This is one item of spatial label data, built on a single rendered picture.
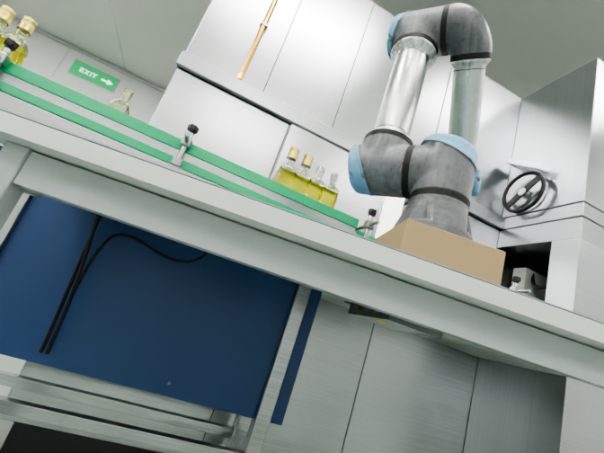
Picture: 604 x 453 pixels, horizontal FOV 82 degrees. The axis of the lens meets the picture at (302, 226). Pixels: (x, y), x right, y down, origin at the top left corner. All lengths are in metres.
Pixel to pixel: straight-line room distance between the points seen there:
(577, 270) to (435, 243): 1.09
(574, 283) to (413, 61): 1.06
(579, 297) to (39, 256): 1.72
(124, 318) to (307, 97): 1.09
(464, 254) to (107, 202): 0.60
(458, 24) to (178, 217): 0.79
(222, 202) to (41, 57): 4.65
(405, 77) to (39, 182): 0.77
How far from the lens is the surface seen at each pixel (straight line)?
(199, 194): 0.57
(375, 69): 1.80
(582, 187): 1.82
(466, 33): 1.03
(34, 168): 0.72
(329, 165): 1.44
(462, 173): 0.74
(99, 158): 0.63
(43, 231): 1.03
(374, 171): 0.77
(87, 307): 0.99
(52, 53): 5.14
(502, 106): 2.25
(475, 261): 0.66
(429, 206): 0.69
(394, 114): 0.86
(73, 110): 1.11
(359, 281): 0.60
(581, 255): 1.71
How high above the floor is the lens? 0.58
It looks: 16 degrees up
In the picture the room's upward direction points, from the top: 19 degrees clockwise
